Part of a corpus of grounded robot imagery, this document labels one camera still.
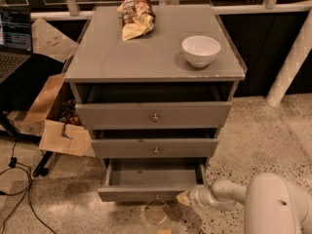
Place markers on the open black laptop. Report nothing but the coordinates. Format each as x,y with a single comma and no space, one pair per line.
15,39

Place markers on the grey drawer cabinet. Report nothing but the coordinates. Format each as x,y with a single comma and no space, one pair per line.
104,58

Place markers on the grey drawer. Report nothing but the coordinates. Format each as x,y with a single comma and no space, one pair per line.
153,106
150,179
158,143

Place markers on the white ceramic bowl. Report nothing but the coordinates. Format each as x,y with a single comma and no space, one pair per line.
200,51

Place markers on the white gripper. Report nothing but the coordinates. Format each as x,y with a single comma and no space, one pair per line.
196,195

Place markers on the round glass floor plate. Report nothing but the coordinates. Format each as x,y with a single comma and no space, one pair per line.
156,212

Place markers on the grey bottom drawer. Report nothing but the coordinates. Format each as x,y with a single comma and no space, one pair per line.
150,179

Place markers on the open cardboard box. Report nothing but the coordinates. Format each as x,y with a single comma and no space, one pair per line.
57,136

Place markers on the yellow brown chip bag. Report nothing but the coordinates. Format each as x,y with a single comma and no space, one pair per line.
138,18

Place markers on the white diagonal pipe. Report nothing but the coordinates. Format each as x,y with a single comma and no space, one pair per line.
296,57

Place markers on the grey top drawer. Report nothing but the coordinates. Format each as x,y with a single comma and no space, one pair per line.
153,106

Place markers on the grey middle drawer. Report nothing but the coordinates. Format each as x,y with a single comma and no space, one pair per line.
158,143

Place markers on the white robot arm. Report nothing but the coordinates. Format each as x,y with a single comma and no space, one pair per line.
272,205

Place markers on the black desk stand leg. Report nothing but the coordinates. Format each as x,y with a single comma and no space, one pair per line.
10,132

